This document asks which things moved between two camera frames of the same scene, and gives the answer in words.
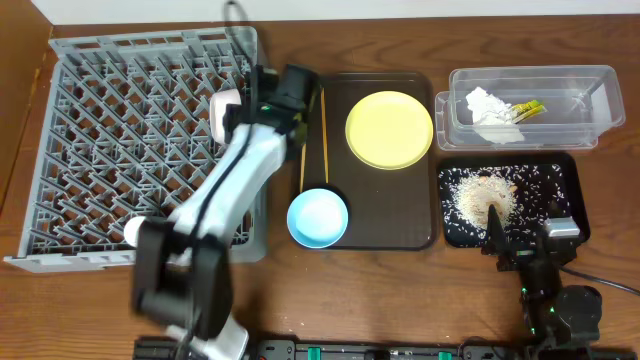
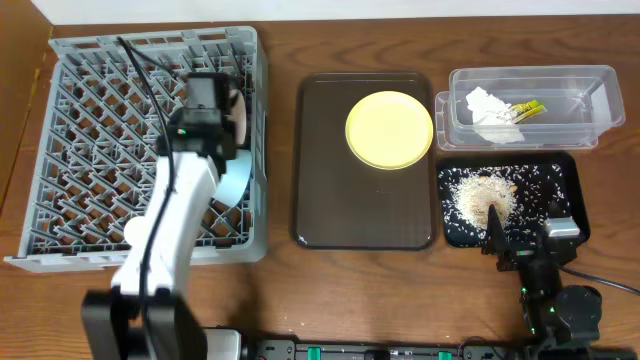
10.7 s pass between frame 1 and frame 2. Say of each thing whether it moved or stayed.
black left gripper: moved
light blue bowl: moved
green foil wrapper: stayed
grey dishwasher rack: stayed
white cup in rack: stayed
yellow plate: stayed
